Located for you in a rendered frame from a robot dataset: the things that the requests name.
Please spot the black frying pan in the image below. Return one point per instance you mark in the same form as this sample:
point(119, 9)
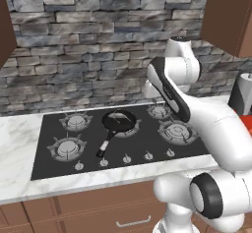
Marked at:
point(124, 124)

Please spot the red object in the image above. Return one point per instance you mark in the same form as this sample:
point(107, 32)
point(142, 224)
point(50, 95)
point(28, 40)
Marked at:
point(246, 121)

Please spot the grey fish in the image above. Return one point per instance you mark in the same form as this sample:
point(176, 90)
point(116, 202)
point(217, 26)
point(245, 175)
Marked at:
point(120, 115)

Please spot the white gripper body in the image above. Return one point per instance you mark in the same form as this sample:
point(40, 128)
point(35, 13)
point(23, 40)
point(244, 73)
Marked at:
point(151, 91)

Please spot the black gas hob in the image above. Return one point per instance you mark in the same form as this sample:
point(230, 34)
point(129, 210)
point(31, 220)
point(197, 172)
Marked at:
point(42, 164)

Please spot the brown wall cupboard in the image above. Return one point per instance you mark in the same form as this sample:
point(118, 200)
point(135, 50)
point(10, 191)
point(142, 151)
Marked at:
point(226, 17)
point(6, 24)

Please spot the brown narrow drawer front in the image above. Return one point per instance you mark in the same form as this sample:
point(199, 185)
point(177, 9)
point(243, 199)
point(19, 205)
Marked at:
point(10, 214)
point(39, 209)

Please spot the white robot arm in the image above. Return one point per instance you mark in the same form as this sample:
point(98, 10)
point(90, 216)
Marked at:
point(216, 128)

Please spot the silver hob knob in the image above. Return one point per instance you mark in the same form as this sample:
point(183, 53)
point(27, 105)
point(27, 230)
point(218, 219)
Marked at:
point(148, 156)
point(78, 166)
point(103, 162)
point(127, 159)
point(170, 152)

